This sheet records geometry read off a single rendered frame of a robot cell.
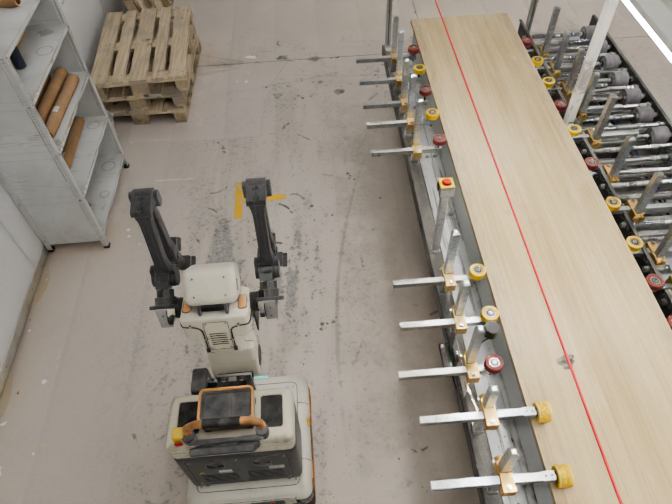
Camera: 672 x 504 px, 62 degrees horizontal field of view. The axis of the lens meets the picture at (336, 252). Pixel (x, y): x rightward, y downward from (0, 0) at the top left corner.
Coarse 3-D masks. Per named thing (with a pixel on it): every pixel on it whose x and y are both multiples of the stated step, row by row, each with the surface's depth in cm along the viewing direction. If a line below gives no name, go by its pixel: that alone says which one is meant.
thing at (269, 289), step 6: (264, 282) 230; (270, 282) 230; (276, 282) 233; (264, 288) 230; (270, 288) 230; (276, 288) 231; (264, 294) 228; (270, 294) 229; (276, 294) 230; (258, 300) 228; (264, 300) 228
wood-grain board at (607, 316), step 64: (448, 64) 384; (512, 64) 381; (448, 128) 341; (512, 128) 339; (512, 192) 305; (576, 192) 304; (512, 256) 277; (576, 256) 276; (512, 320) 254; (576, 320) 253; (640, 320) 252; (640, 384) 233; (576, 448) 217; (640, 448) 216
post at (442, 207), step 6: (444, 198) 272; (444, 204) 276; (438, 210) 282; (444, 210) 279; (438, 216) 283; (444, 216) 283; (438, 222) 286; (438, 228) 290; (438, 234) 293; (438, 240) 297; (432, 246) 304; (438, 246) 301; (432, 252) 304; (438, 252) 305
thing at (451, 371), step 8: (440, 368) 245; (448, 368) 245; (456, 368) 245; (464, 368) 244; (480, 368) 244; (400, 376) 243; (408, 376) 243; (416, 376) 243; (424, 376) 244; (432, 376) 244; (440, 376) 245; (448, 376) 245
